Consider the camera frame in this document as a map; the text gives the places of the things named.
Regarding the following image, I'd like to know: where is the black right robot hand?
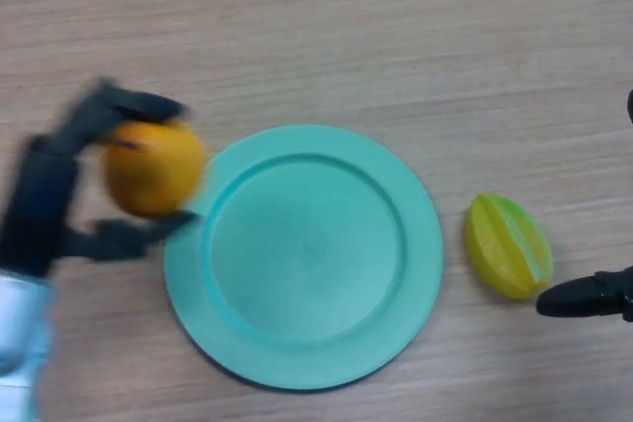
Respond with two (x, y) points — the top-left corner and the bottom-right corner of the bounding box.
(536, 89), (633, 323)

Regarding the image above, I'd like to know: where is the green round plate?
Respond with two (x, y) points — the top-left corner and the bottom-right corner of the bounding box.
(163, 125), (444, 390)

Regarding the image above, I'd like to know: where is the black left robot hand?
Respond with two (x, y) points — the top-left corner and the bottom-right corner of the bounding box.
(0, 76), (202, 278)

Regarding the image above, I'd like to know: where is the yellow pear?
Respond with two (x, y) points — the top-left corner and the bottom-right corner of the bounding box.
(101, 120), (207, 219)

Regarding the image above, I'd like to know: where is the yellow-green starfruit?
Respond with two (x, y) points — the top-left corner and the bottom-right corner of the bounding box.
(464, 193), (554, 301)

